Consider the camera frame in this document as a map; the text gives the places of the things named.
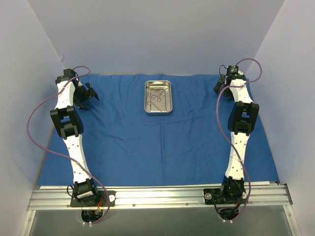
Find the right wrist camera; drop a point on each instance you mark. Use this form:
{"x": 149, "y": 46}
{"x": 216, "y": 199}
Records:
{"x": 233, "y": 70}

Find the blue surgical drape cloth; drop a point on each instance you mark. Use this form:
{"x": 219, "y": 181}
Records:
{"x": 125, "y": 146}

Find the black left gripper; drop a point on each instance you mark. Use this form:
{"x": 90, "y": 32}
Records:
{"x": 83, "y": 96}

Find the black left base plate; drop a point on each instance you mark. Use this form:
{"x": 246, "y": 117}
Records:
{"x": 101, "y": 200}

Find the steel forceps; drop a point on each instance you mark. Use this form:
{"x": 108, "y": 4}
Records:
{"x": 157, "y": 95}
{"x": 148, "y": 102}

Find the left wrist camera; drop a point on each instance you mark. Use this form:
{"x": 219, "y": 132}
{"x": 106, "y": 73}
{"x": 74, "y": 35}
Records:
{"x": 69, "y": 74}

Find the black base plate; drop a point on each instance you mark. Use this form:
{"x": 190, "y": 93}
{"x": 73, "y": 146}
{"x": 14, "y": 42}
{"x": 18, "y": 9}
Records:
{"x": 101, "y": 200}
{"x": 215, "y": 196}

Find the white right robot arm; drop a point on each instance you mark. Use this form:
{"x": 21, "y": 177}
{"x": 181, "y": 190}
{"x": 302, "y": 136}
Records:
{"x": 241, "y": 124}

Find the aluminium front rail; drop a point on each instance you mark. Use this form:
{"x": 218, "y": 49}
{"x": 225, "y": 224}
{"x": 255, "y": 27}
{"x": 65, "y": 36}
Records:
{"x": 181, "y": 196}

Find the stainless steel instrument tray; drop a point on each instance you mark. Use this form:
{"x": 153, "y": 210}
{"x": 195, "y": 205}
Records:
{"x": 165, "y": 104}

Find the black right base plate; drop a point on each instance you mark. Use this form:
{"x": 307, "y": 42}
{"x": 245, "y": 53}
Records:
{"x": 215, "y": 196}

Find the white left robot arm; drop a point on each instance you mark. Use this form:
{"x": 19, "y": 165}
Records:
{"x": 70, "y": 129}

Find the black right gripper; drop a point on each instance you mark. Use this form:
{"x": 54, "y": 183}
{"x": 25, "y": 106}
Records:
{"x": 220, "y": 85}

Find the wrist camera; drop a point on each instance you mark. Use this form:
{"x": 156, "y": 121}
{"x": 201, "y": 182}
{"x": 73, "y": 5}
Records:
{"x": 69, "y": 74}
{"x": 233, "y": 70}

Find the steel forceps lower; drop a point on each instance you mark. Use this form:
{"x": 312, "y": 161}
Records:
{"x": 148, "y": 102}

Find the steel forceps upper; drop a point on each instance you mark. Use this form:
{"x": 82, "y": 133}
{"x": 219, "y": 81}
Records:
{"x": 157, "y": 95}

